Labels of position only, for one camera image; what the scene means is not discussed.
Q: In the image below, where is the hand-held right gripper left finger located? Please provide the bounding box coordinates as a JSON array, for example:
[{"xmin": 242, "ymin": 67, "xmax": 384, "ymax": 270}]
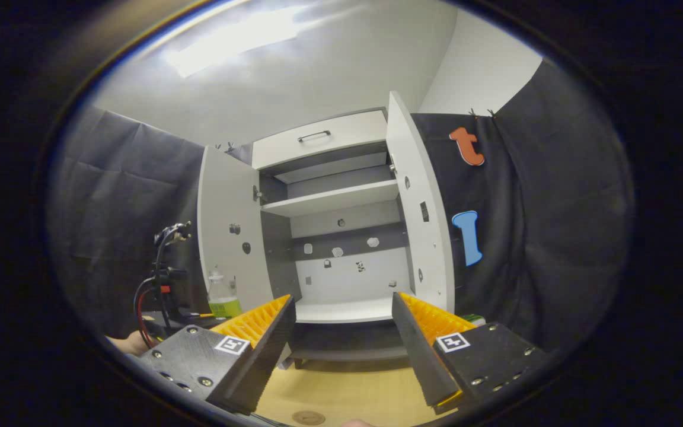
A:
[{"xmin": 139, "ymin": 294, "xmax": 296, "ymax": 415}]

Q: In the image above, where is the white cabinet shelf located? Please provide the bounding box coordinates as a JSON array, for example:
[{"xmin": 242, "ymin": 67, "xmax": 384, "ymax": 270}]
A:
[
  {"xmin": 261, "ymin": 180, "xmax": 400, "ymax": 218},
  {"xmin": 293, "ymin": 296, "xmax": 399, "ymax": 324}
]

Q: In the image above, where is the black backdrop cloth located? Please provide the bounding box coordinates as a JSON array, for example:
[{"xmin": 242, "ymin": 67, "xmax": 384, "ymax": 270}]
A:
[{"xmin": 45, "ymin": 59, "xmax": 636, "ymax": 356}]

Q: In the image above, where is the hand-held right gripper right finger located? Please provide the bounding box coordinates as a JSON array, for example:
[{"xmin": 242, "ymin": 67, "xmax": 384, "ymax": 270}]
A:
[{"xmin": 391, "ymin": 291, "xmax": 551, "ymax": 415}]

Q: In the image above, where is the grey white cabinet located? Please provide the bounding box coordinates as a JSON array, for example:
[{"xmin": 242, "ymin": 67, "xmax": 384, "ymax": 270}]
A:
[{"xmin": 251, "ymin": 107, "xmax": 414, "ymax": 369}]

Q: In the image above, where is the ceiling light panel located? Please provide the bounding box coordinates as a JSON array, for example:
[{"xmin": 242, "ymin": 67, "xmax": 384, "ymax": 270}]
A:
[{"xmin": 166, "ymin": 6, "xmax": 320, "ymax": 78}]

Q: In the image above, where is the green label plastic bottle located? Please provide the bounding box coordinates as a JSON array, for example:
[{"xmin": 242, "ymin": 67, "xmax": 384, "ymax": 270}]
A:
[{"xmin": 208, "ymin": 267, "xmax": 242, "ymax": 318}]

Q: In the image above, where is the white cabinet door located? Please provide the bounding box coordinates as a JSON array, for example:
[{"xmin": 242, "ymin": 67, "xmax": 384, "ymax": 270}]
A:
[
  {"xmin": 385, "ymin": 91, "xmax": 457, "ymax": 314},
  {"xmin": 197, "ymin": 145, "xmax": 275, "ymax": 316}
]

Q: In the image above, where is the red black cable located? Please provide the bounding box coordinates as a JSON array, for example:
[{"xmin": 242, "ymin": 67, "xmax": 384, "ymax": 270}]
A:
[{"xmin": 133, "ymin": 283, "xmax": 162, "ymax": 351}]

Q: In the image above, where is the white cabinet drawer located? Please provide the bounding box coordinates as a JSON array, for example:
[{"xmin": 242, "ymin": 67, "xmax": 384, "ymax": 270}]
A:
[{"xmin": 251, "ymin": 109, "xmax": 389, "ymax": 170}]

